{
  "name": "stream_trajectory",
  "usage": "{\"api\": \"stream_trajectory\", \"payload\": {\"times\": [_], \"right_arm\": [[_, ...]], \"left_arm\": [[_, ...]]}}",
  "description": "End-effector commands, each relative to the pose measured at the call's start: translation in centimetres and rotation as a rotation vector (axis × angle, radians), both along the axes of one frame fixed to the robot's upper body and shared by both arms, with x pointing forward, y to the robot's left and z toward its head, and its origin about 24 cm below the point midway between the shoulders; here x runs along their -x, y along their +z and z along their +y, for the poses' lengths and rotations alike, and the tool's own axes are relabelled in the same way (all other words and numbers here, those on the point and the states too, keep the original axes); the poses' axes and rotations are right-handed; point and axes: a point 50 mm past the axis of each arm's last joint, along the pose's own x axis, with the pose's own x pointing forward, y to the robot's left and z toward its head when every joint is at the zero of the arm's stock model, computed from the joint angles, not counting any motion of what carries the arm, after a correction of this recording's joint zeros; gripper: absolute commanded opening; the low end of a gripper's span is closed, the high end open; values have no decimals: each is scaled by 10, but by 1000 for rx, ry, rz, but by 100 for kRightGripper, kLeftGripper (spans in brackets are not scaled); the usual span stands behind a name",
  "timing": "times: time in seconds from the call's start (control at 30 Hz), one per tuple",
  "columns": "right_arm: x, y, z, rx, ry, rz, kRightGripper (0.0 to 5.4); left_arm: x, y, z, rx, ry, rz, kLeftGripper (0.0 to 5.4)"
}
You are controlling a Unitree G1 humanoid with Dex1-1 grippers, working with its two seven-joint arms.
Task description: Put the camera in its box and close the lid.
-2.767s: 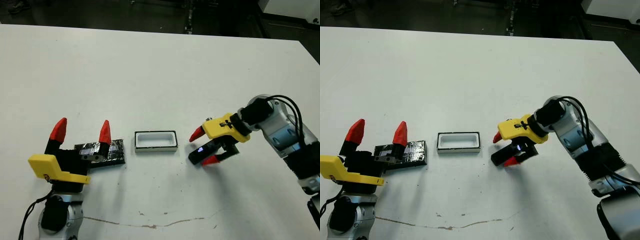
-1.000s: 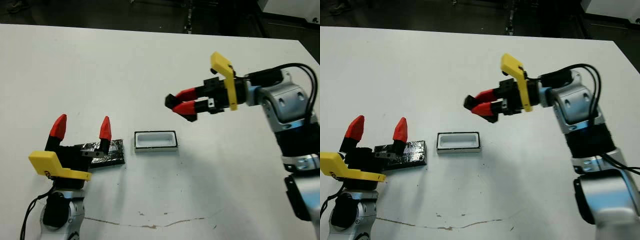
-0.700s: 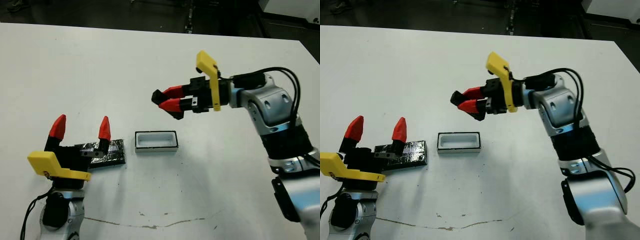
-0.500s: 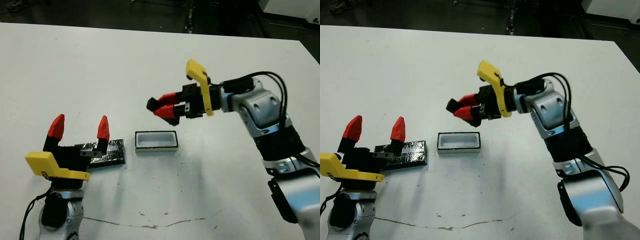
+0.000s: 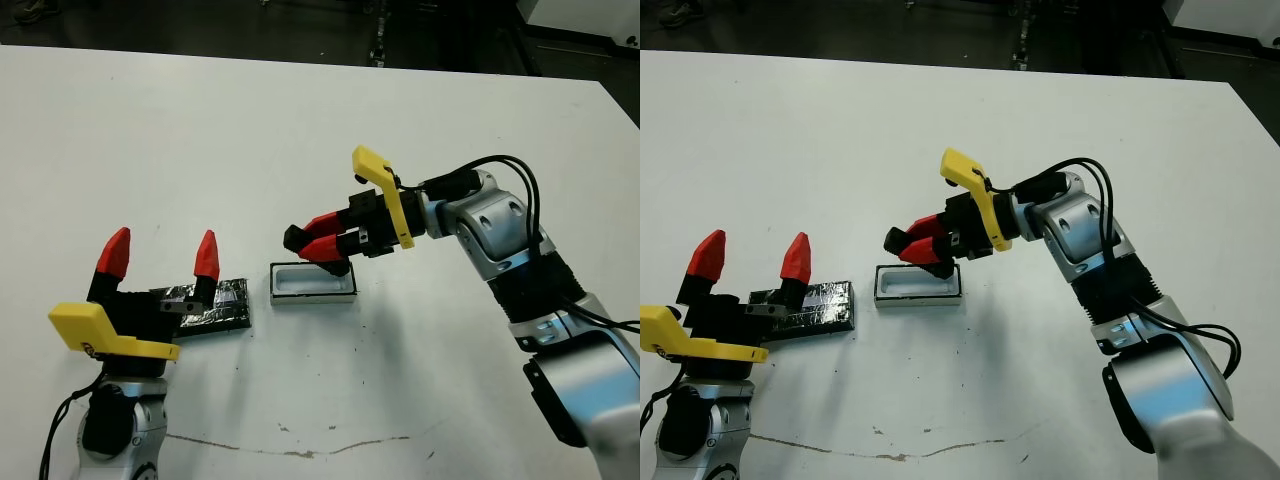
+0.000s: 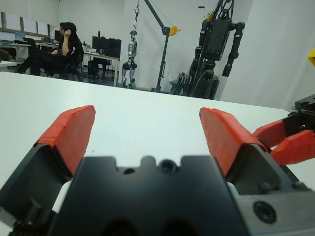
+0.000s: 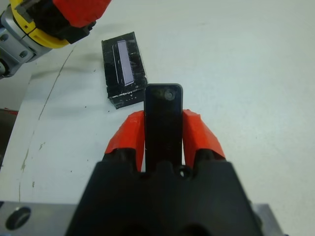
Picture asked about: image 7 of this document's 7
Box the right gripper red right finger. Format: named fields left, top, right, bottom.
left=182, top=109, right=231, bottom=173

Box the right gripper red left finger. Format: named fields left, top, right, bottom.
left=98, top=110, right=146, bottom=173

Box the slim black camera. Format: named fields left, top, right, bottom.
left=144, top=83, right=184, bottom=174

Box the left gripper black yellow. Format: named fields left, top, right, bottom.
left=9, top=0, right=113, bottom=49

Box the black tape-wrapped block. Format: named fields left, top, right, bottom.
left=101, top=31, right=149, bottom=110

